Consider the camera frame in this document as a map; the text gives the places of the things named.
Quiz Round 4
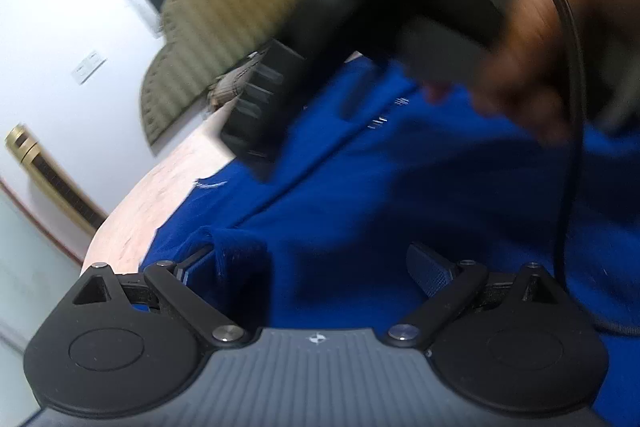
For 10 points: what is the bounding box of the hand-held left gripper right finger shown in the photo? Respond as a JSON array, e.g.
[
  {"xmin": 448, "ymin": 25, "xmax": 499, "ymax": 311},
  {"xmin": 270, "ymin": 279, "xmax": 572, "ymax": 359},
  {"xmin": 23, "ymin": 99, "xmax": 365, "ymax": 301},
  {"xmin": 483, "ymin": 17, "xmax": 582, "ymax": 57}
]
[{"xmin": 388, "ymin": 242, "xmax": 557, "ymax": 350}]

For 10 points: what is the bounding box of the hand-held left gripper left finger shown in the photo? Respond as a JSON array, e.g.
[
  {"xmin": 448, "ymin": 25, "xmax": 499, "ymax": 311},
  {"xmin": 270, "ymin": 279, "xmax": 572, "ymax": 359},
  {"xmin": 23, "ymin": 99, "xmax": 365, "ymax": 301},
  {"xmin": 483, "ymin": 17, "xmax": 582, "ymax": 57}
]
[{"xmin": 74, "ymin": 246, "xmax": 251, "ymax": 349}]

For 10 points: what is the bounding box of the blue knit sweater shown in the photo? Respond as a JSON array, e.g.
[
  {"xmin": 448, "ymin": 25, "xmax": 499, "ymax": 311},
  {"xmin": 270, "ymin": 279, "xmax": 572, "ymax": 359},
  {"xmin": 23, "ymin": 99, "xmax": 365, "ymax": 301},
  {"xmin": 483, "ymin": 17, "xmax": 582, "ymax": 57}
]
[{"xmin": 139, "ymin": 51, "xmax": 640, "ymax": 349}]

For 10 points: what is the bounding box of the person's right hand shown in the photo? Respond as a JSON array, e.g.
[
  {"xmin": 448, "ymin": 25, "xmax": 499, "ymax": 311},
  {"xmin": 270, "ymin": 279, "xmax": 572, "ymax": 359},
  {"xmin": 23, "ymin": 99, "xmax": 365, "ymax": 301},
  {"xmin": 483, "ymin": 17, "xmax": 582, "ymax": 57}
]
[{"xmin": 424, "ymin": 0, "xmax": 640, "ymax": 144}]

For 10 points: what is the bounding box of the pink floral bed sheet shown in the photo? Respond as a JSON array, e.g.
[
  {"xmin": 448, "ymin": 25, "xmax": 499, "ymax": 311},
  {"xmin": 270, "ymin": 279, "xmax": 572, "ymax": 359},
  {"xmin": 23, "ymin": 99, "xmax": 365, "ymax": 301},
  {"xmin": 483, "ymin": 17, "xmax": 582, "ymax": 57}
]
[{"xmin": 81, "ymin": 49, "xmax": 365, "ymax": 279}]

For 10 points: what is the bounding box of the frosted glass door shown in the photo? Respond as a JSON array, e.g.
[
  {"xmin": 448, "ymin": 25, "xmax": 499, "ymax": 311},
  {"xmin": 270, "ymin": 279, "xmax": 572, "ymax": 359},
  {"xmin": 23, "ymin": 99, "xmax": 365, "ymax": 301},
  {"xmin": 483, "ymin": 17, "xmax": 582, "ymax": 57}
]
[{"xmin": 0, "ymin": 179, "xmax": 89, "ymax": 408}]

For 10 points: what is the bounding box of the gold tower fan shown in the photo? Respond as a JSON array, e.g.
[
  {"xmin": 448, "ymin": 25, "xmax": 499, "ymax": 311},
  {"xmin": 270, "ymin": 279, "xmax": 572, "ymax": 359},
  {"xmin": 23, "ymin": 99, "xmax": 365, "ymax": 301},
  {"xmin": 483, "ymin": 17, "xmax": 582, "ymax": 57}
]
[{"xmin": 4, "ymin": 123, "xmax": 109, "ymax": 234}]

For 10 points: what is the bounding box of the olive green padded headboard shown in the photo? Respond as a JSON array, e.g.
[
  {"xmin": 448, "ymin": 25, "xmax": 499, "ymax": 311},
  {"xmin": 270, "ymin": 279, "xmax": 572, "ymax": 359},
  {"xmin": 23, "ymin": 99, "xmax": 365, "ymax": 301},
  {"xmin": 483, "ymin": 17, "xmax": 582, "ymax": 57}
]
[{"xmin": 139, "ymin": 0, "xmax": 359, "ymax": 158}]

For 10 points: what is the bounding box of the brown patterned pillow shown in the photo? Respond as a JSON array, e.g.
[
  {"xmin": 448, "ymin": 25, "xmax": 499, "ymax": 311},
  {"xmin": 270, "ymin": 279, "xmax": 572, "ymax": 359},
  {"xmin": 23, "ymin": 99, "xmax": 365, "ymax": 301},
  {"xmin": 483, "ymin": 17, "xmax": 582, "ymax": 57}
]
[{"xmin": 207, "ymin": 52, "xmax": 267, "ymax": 110}]

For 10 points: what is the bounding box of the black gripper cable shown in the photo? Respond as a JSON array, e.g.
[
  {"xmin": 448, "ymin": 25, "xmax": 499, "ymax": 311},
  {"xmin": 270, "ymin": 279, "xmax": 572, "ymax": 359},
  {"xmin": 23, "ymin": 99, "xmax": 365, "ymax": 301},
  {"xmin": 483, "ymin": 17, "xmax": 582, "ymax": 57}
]
[{"xmin": 470, "ymin": 0, "xmax": 640, "ymax": 338}]

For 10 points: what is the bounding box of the white wall switch plate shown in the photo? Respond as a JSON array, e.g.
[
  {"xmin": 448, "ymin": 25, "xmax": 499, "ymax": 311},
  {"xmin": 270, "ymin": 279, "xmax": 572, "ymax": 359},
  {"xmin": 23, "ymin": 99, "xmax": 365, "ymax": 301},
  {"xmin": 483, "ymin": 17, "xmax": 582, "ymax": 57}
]
[{"xmin": 71, "ymin": 50, "xmax": 107, "ymax": 84}]

